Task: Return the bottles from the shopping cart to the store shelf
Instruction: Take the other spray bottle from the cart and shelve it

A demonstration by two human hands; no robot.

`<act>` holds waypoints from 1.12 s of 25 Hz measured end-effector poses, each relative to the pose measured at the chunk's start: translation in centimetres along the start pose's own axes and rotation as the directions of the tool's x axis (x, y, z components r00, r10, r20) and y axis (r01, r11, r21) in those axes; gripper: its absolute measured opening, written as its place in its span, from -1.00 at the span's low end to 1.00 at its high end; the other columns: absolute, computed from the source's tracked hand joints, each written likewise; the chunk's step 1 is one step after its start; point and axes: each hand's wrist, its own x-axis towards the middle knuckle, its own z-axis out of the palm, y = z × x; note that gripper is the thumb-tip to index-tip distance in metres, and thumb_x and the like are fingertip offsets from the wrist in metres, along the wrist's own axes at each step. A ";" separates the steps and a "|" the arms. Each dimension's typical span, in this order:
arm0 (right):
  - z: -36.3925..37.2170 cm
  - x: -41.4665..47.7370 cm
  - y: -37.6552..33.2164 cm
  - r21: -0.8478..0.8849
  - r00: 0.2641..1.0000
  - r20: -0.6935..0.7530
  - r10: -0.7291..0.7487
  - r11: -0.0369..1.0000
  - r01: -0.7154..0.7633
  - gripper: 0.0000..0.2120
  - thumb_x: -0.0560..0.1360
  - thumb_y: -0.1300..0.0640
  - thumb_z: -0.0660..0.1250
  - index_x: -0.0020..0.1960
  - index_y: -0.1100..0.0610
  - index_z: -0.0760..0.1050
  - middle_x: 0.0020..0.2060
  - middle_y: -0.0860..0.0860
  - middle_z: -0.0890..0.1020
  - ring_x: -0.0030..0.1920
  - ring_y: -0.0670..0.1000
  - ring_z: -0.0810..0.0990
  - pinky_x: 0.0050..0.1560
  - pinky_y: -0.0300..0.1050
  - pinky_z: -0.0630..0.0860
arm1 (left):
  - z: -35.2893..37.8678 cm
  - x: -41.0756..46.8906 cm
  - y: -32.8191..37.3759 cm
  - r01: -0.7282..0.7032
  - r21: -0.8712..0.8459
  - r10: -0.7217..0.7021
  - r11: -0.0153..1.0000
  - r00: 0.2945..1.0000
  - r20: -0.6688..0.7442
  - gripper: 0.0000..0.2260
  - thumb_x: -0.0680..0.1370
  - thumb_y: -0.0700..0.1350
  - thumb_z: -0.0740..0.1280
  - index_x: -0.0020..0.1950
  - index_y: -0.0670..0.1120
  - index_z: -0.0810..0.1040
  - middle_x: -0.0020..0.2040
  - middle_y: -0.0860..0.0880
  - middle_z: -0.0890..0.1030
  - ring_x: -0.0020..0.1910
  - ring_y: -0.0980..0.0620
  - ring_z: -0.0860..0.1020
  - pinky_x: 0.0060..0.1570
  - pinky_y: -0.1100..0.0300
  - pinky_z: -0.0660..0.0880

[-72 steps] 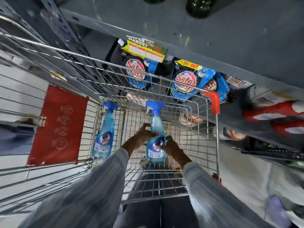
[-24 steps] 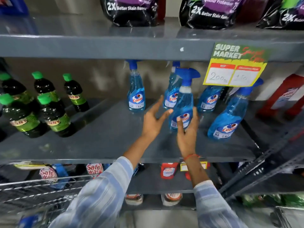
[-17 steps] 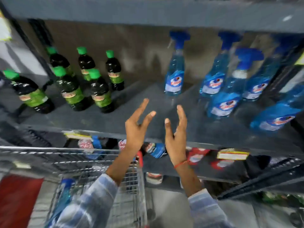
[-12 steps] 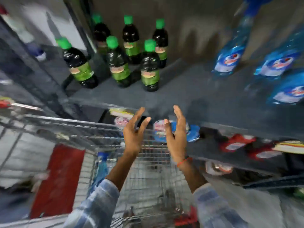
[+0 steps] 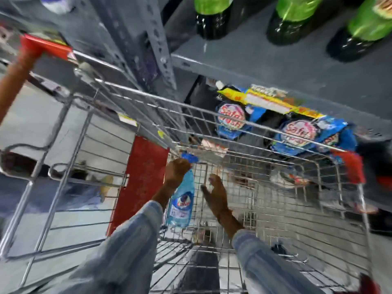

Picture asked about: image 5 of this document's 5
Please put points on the person's left forearm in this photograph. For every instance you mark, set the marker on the person's left forearm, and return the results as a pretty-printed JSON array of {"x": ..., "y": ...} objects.
[{"x": 122, "y": 257}]

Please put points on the person's right forearm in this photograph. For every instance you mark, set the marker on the person's right forearm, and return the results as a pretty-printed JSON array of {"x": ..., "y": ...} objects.
[{"x": 260, "y": 260}]

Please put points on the red cart seat flap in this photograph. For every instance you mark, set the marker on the red cart seat flap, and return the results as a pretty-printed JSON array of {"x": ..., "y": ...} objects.
[{"x": 139, "y": 183}]

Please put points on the person's left hand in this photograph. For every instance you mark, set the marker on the person's left hand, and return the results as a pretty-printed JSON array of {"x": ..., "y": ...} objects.
[{"x": 176, "y": 171}]

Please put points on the clear blue liquid bottle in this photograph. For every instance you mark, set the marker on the clear blue liquid bottle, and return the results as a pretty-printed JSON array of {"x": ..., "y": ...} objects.
[{"x": 182, "y": 197}]

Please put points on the grey metal shelf rack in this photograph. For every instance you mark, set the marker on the grey metal shelf rack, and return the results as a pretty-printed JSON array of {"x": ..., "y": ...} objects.
[{"x": 245, "y": 58}]

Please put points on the white packet in cart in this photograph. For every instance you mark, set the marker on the white packet in cart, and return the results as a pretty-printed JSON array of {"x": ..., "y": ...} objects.
[{"x": 286, "y": 178}]

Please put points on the green label dark bottle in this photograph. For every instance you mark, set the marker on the green label dark bottle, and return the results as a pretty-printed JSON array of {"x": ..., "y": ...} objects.
[
  {"x": 361, "y": 30},
  {"x": 291, "y": 19},
  {"x": 212, "y": 15}
]

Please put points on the person's right fingers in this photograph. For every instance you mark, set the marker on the person's right fingers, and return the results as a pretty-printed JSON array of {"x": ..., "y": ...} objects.
[{"x": 211, "y": 184}]

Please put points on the person's right hand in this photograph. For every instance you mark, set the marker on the person's right hand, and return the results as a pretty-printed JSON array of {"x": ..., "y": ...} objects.
[{"x": 216, "y": 195}]

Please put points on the blue detergent packet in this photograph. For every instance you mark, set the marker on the blue detergent packet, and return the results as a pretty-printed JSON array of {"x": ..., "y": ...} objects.
[
  {"x": 309, "y": 136},
  {"x": 235, "y": 120}
]

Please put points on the person's left fingers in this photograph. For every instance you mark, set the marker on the person's left fingers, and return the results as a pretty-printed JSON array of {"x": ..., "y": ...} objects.
[{"x": 183, "y": 165}]

